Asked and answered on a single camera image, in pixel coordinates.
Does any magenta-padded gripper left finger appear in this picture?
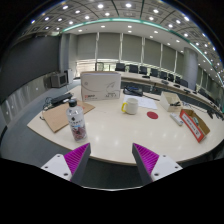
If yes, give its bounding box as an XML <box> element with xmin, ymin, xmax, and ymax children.
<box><xmin>40</xmin><ymin>142</ymin><xmax>92</xmax><ymax>186</ymax></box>

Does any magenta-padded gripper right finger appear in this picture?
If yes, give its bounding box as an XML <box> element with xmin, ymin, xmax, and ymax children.
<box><xmin>131</xmin><ymin>142</ymin><xmax>184</xmax><ymax>186</ymax></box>

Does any clear black-capped drink bottle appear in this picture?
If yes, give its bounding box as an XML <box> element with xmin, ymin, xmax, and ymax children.
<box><xmin>65</xmin><ymin>98</ymin><xmax>88</xmax><ymax>143</ymax></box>

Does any flat round red coaster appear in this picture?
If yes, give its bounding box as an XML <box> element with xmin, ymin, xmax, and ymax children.
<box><xmin>146</xmin><ymin>111</ymin><xmax>160</xmax><ymax>120</ymax></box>

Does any flat brown cardboard sheet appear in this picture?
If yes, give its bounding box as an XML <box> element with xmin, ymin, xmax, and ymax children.
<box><xmin>41</xmin><ymin>100</ymin><xmax>96</xmax><ymax>134</ymax></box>

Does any red-sided open cardboard box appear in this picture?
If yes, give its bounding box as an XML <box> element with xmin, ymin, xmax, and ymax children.
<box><xmin>179</xmin><ymin>108</ymin><xmax>212</xmax><ymax>144</ymax></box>

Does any printed white paper sheet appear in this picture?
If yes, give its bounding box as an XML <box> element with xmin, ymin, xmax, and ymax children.
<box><xmin>122</xmin><ymin>94</ymin><xmax>159</xmax><ymax>111</ymax></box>

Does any black power strip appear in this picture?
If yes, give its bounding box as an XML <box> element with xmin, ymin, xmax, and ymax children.
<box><xmin>49</xmin><ymin>92</ymin><xmax>74</xmax><ymax>107</ymax></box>

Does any white desk organizer box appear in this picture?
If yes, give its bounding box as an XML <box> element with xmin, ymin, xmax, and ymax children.
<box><xmin>159</xmin><ymin>91</ymin><xmax>183</xmax><ymax>113</ymax></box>

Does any black desk phone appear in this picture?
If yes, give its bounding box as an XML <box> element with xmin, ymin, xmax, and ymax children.
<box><xmin>122</xmin><ymin>85</ymin><xmax>144</xmax><ymax>98</ymax></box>

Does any white copy paper carton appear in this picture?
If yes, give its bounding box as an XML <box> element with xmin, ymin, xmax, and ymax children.
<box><xmin>80</xmin><ymin>70</ymin><xmax>122</xmax><ymax>102</ymax></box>

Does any long curved conference desk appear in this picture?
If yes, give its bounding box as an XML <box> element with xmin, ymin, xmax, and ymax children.
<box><xmin>118</xmin><ymin>70</ymin><xmax>224</xmax><ymax>114</ymax></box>

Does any grey box monitor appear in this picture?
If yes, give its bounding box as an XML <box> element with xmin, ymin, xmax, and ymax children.
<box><xmin>49</xmin><ymin>71</ymin><xmax>69</xmax><ymax>89</ymax></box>

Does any row of black office chairs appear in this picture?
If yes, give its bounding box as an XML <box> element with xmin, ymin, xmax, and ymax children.
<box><xmin>94</xmin><ymin>61</ymin><xmax>214</xmax><ymax>98</ymax></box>

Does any group of ceiling lights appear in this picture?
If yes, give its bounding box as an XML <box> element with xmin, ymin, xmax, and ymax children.
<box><xmin>29</xmin><ymin>0</ymin><xmax>224</xmax><ymax>73</ymax></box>

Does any white mug with yellow handle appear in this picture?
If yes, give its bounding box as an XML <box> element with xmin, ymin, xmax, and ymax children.
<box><xmin>120</xmin><ymin>97</ymin><xmax>140</xmax><ymax>116</ymax></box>

